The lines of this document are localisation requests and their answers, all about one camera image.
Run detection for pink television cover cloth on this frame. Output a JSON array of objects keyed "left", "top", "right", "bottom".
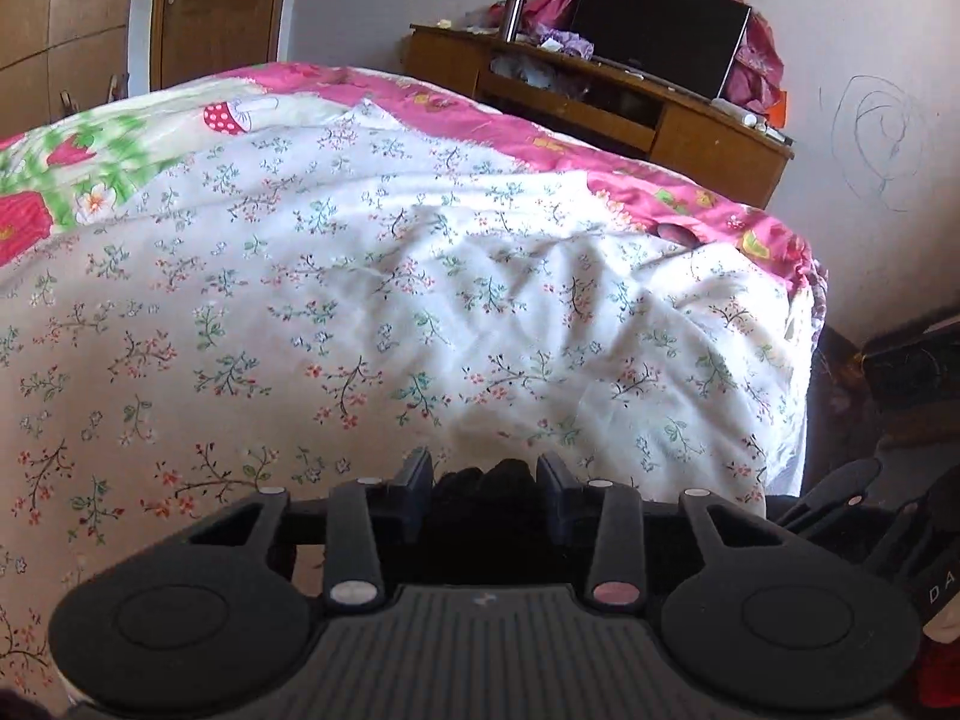
[{"left": 491, "top": 0, "right": 786, "bottom": 127}]

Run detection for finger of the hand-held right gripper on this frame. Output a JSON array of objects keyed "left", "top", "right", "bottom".
[
  {"left": 861, "top": 499, "right": 943, "bottom": 583},
  {"left": 776, "top": 457, "right": 884, "bottom": 535}
]

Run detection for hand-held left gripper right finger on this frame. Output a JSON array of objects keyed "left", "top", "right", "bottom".
[{"left": 535, "top": 453, "right": 792, "bottom": 610}]

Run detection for floral printed bedsheet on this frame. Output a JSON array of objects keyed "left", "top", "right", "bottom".
[{"left": 0, "top": 62, "right": 830, "bottom": 698}]

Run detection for black flat television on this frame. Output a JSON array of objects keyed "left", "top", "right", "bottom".
[{"left": 572, "top": 0, "right": 753, "bottom": 101}]

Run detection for dark wooden furniture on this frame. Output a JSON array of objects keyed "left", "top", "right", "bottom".
[{"left": 857, "top": 321, "right": 960, "bottom": 455}]

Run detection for wooden wardrobe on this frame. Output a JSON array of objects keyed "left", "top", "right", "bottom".
[{"left": 0, "top": 0, "right": 160, "bottom": 137}]

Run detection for red cloth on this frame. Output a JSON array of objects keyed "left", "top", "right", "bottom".
[{"left": 916, "top": 611, "right": 960, "bottom": 712}]

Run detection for wooden television stand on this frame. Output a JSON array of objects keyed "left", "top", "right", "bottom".
[{"left": 403, "top": 24, "right": 796, "bottom": 209}]

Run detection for purple crumpled cloth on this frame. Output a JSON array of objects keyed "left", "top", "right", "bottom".
[{"left": 534, "top": 28, "right": 595, "bottom": 59}]

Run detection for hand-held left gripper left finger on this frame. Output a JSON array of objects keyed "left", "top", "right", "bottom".
[{"left": 186, "top": 448, "right": 436, "bottom": 610}]

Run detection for wooden door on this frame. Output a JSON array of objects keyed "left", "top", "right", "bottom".
[{"left": 151, "top": 0, "right": 295, "bottom": 92}]

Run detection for black pants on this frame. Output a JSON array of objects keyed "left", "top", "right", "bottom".
[{"left": 433, "top": 460, "right": 542, "bottom": 586}]

